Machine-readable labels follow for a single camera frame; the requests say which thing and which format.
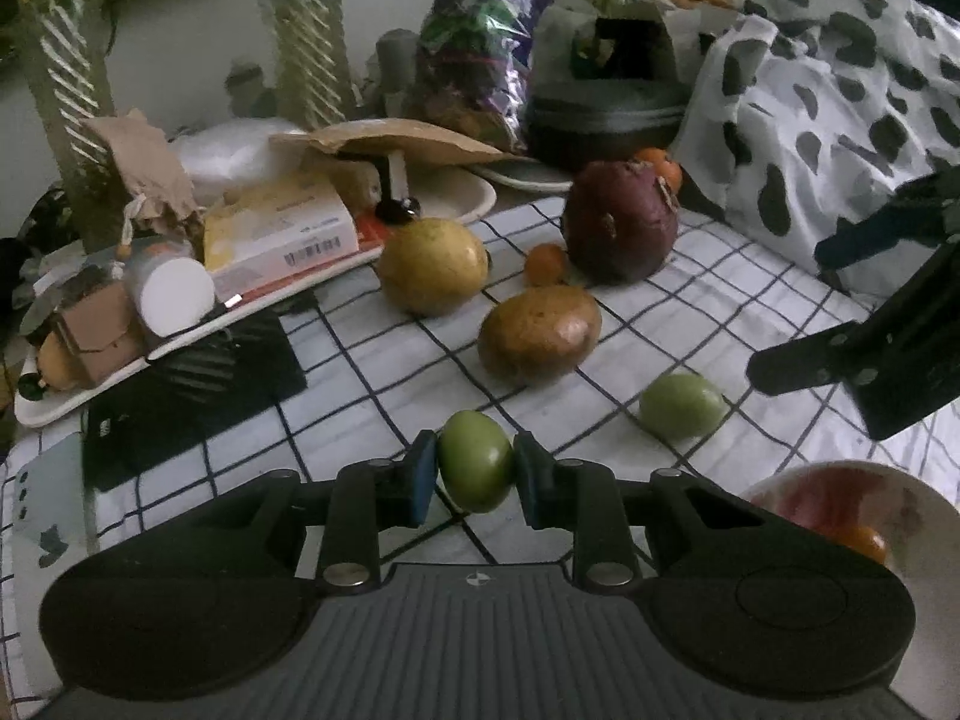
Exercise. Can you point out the white plate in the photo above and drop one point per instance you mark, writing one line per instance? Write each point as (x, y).
(525, 176)

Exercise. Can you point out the small yellow fruit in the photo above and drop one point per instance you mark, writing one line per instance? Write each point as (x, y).
(56, 364)

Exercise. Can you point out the white checked cloth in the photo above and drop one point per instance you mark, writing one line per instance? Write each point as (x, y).
(375, 390)

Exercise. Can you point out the large purple-red fruit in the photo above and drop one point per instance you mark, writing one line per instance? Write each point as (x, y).
(619, 221)

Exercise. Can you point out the brown envelope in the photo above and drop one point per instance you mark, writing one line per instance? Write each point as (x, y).
(405, 139)

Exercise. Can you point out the grey smartphone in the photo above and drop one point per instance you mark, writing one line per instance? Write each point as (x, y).
(52, 495)

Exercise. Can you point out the yellow box with barcode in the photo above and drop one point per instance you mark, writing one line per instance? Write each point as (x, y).
(285, 229)

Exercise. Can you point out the white floral bowl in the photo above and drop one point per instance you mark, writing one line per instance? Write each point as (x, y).
(924, 510)

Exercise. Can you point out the small brown cardboard pouch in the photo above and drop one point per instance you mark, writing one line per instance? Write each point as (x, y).
(97, 330)

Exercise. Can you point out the red booklet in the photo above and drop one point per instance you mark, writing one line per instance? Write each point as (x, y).
(371, 234)

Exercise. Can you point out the orange tangerine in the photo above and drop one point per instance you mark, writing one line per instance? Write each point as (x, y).
(666, 165)

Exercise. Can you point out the black shiny trinket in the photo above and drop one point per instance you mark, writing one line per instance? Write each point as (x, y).
(394, 199)

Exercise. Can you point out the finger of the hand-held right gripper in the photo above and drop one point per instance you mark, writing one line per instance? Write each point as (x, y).
(795, 371)
(862, 236)

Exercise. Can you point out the green round fruit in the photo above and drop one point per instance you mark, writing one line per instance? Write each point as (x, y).
(681, 405)
(475, 461)

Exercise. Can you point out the white cylinder roll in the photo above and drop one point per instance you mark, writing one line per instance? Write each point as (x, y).
(176, 296)

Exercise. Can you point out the white plastic bag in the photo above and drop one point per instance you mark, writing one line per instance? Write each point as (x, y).
(225, 157)

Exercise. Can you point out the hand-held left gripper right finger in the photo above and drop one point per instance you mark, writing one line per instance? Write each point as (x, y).
(529, 480)

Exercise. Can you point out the small orange tomato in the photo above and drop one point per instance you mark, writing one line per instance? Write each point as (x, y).
(545, 264)
(862, 544)

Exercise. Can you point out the brown potato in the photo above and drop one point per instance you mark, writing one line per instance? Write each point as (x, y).
(538, 334)

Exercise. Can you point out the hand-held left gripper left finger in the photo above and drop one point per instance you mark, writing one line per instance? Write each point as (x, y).
(420, 476)

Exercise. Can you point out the cow print blanket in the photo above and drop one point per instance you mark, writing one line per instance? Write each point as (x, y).
(825, 90)

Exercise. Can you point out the crumpled brown paper bag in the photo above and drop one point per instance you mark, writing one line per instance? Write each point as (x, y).
(142, 165)

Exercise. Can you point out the long white tray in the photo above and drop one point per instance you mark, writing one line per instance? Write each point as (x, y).
(450, 199)

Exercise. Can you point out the yellow pear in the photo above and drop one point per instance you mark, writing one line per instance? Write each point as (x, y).
(431, 264)

